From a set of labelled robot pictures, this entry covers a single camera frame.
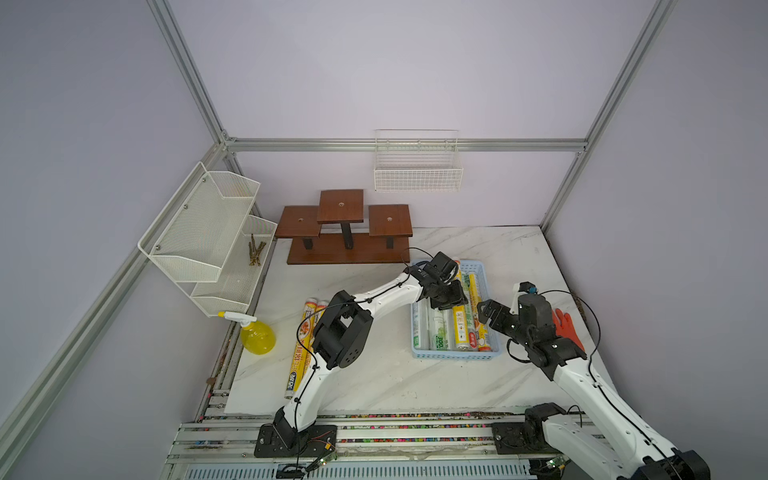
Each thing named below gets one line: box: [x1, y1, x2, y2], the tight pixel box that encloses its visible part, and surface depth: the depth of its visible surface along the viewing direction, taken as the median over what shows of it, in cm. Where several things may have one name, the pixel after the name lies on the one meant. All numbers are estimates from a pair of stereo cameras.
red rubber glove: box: [552, 308, 585, 352], surface depth 96 cm
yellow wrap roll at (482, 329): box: [469, 272, 491, 352], surface depth 90 cm
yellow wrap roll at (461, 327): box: [452, 305, 470, 351], surface depth 85 cm
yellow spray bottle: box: [217, 311, 276, 355], surface depth 83 cm
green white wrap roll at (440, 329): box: [430, 308, 451, 351], surface depth 90 cm
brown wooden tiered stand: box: [275, 189, 413, 265], surface depth 106 cm
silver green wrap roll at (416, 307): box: [412, 302, 421, 348], surface depth 92 cm
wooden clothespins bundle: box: [248, 233, 267, 266], surface depth 97 cm
